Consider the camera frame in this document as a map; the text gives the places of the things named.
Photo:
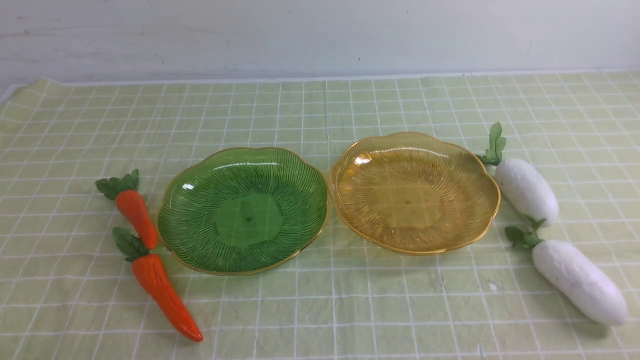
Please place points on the orange toy carrot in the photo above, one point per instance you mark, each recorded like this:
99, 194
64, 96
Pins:
151, 274
123, 191

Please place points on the white toy radish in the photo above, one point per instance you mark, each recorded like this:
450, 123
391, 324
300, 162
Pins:
522, 185
563, 265

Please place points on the green ribbed glass plate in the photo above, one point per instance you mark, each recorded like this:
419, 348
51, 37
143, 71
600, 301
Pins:
243, 210

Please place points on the amber ribbed glass plate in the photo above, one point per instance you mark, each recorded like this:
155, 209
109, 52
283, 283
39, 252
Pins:
413, 194

